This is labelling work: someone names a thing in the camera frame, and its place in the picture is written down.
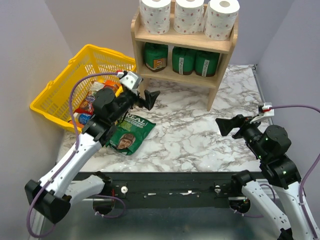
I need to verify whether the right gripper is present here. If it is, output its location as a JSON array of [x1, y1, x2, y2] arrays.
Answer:
[[215, 112, 268, 160]]

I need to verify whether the green roll brown end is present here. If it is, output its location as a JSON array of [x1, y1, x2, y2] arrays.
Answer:
[[194, 50, 220, 77]]

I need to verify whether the floral paper towel roll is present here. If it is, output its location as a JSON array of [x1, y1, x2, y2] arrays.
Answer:
[[139, 0, 171, 35], [173, 0, 205, 35], [204, 0, 240, 41]]

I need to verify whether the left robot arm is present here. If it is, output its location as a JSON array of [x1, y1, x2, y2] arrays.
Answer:
[[24, 87, 161, 224]]

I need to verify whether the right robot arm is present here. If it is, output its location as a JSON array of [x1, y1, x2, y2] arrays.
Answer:
[[215, 114, 320, 240]]

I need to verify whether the wooden two-tier shelf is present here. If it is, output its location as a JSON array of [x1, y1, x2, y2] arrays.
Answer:
[[131, 0, 239, 111]]

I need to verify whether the orange snack packet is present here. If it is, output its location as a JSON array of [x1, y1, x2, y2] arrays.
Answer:
[[104, 80, 120, 91]]

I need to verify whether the green chip bag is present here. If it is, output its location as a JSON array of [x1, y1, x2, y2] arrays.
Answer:
[[105, 113, 156, 156]]

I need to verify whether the red candy bag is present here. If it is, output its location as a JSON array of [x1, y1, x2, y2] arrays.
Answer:
[[74, 83, 120, 115]]

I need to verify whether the blue label bottle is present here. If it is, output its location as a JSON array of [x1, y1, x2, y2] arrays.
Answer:
[[73, 112, 92, 125]]

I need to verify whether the yellow plastic shopping basket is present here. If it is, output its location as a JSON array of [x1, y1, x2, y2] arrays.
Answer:
[[30, 44, 136, 133]]

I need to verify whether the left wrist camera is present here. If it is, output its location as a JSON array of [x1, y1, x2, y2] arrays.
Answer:
[[120, 71, 143, 94]]

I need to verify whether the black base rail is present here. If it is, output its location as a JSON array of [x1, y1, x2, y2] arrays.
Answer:
[[74, 171, 266, 210]]

